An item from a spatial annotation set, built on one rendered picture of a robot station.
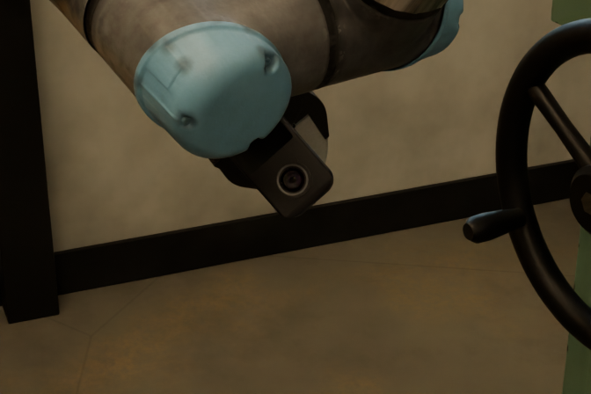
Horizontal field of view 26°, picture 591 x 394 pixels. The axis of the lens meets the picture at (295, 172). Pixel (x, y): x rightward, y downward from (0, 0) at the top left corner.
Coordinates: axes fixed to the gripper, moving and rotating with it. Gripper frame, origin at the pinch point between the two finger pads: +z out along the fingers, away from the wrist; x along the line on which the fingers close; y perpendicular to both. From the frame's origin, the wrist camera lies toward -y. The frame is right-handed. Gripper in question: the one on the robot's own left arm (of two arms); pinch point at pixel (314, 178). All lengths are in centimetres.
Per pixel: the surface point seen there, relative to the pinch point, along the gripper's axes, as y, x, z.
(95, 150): 99, 34, 93
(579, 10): 11.8, -29.7, 26.4
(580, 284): -2.1, -12.2, 46.1
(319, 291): 66, 21, 129
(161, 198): 93, 32, 109
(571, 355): -5, -7, 53
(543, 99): -2.6, -18.6, 10.0
